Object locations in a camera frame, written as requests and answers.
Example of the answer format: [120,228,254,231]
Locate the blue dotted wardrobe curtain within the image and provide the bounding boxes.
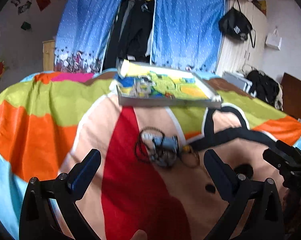
[54,0,225,73]

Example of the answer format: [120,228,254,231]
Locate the white storage box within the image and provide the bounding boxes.
[222,72,256,98]

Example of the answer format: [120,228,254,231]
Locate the dark hanging clothes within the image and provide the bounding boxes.
[102,0,155,70]

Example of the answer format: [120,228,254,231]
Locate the white tray with frog picture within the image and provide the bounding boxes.
[109,60,223,108]

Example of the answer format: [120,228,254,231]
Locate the black drawstring bag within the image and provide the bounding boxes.
[218,0,256,48]

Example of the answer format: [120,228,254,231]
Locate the dark wooden headboard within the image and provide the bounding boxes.
[281,73,301,119]

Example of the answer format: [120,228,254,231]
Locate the gold hoop bracelet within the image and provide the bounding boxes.
[181,145,200,169]

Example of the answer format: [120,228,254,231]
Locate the white wooden wardrobe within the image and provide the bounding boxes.
[215,0,268,76]

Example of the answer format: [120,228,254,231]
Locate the black clothes pile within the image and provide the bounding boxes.
[246,70,283,111]

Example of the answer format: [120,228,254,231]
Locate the red diamond wall paper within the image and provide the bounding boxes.
[36,0,51,11]

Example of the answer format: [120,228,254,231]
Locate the white paper gift bag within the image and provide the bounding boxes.
[265,27,282,50]

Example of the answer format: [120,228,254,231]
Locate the grey blue wrist watch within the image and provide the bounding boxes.
[141,132,179,168]

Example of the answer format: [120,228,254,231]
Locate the colourful cartoon bed cover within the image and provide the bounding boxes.
[0,72,301,239]

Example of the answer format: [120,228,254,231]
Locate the light wooden cabinet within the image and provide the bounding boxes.
[43,40,55,71]

